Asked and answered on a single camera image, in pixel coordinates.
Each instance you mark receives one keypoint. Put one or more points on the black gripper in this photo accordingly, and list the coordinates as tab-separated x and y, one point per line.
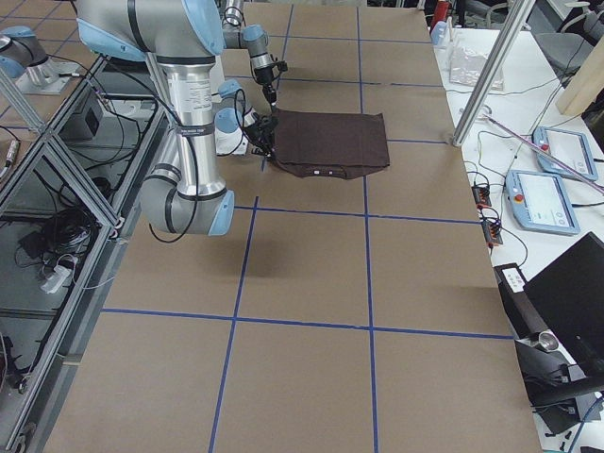
260	131
269	88

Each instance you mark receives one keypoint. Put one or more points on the dark brown t-shirt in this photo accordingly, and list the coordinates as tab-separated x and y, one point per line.
342	145

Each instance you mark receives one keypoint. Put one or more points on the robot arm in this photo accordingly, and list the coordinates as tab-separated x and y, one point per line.
254	40
180	42

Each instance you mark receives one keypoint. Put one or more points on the red cylinder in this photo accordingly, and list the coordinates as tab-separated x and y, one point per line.
441	10

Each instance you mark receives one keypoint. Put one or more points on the orange connector module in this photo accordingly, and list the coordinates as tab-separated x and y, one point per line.
481	194

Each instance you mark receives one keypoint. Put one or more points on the near blue teach pendant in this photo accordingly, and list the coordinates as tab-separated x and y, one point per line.
540	203

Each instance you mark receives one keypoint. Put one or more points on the blue teach pendant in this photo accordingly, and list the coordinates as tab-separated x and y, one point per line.
540	203
570	147

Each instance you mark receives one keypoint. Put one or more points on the far blue teach pendant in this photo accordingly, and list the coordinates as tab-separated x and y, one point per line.
570	147

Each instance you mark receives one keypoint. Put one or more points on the black monitor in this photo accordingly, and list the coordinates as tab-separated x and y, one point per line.
568	295

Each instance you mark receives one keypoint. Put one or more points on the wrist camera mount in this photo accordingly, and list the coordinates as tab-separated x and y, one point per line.
281	66
267	124

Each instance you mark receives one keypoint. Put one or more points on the aluminium frame rack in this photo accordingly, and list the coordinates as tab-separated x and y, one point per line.
68	207

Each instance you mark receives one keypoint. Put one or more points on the aluminium frame post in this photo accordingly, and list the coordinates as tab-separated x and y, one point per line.
505	39

